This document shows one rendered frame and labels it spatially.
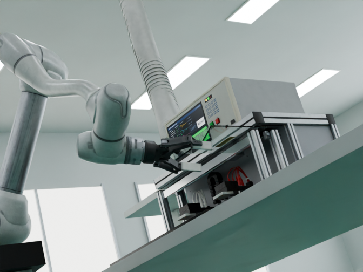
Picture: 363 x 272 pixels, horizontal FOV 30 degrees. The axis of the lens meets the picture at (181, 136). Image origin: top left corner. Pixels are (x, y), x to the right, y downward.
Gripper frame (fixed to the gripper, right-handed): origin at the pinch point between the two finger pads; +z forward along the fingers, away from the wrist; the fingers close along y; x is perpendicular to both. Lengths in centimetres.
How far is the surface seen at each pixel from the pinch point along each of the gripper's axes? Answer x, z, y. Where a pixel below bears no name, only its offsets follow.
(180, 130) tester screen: 42, 5, -45
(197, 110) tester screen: 43, 9, -32
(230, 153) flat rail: 16.9, 17.2, -21.5
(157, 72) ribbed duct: 155, 18, -145
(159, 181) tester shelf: 28, 0, -65
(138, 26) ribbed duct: 191, 6, -144
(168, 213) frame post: 14, 3, -68
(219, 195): 0.8, 13.1, -26.0
